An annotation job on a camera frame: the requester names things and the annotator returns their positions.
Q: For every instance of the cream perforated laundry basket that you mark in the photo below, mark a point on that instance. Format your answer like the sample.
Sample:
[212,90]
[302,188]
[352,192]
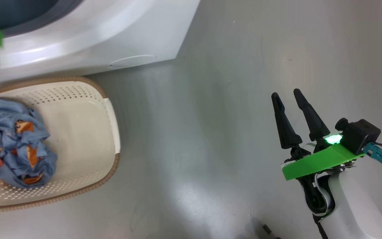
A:
[78,132]

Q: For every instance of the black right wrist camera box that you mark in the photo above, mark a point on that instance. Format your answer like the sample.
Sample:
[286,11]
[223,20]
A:
[360,134]

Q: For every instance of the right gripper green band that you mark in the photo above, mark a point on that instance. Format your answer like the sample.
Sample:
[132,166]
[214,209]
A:
[323,161]

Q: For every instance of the white washing machine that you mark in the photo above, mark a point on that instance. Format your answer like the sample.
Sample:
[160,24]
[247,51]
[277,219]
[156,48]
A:
[111,33]

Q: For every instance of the blue cartoon print garment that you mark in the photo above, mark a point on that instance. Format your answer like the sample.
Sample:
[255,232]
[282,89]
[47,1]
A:
[12,149]

